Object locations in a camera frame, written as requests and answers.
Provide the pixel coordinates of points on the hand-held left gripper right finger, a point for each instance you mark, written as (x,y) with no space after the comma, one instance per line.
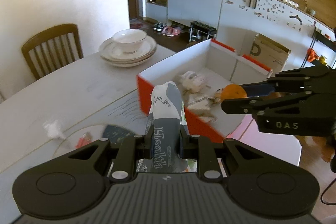
(183,146)

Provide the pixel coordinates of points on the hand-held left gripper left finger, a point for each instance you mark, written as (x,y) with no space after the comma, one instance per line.
(149,146)

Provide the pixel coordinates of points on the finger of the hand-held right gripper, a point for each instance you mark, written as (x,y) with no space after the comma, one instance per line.
(241,106)
(260,90)

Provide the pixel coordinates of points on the orange tangerine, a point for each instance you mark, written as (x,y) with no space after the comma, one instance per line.
(233,91)

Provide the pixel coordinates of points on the grey white milk pouch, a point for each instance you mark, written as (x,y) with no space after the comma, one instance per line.
(165,113)

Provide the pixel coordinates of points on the red cardboard box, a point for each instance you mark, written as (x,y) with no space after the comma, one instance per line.
(199,74)

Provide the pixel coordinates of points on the printed wrapper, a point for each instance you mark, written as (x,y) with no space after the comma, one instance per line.
(191,82)

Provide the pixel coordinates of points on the white marble-print desktop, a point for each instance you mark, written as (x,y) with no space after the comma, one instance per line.
(86,87)

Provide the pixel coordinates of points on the pale pink flat panel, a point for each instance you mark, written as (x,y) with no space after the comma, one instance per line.
(267,141)

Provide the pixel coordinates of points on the large cardboard box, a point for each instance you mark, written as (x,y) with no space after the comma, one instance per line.
(271,52)

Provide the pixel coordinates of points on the pink red wrapper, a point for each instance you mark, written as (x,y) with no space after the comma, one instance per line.
(84,140)

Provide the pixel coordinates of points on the black shoe rack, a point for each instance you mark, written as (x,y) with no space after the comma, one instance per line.
(202,29)

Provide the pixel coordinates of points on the white gold-rimmed plate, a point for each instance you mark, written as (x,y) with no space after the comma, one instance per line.
(131,64)

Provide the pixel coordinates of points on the crumpled white tissue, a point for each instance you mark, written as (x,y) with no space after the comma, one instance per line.
(53,129)

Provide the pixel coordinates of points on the stack of white dishes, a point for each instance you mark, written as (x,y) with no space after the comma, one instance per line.
(148,47)

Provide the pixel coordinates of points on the pink shoes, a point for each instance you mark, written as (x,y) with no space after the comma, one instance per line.
(171,30)

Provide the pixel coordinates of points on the white gold-rimmed bowl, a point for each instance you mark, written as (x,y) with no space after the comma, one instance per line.
(130,40)

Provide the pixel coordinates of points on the dark sneakers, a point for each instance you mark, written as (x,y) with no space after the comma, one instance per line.
(158,26)

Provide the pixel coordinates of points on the wooden chair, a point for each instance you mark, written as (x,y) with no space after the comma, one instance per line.
(52,48)

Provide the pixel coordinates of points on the grey wall cabinet unit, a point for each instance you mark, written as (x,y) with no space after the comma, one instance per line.
(236,3)

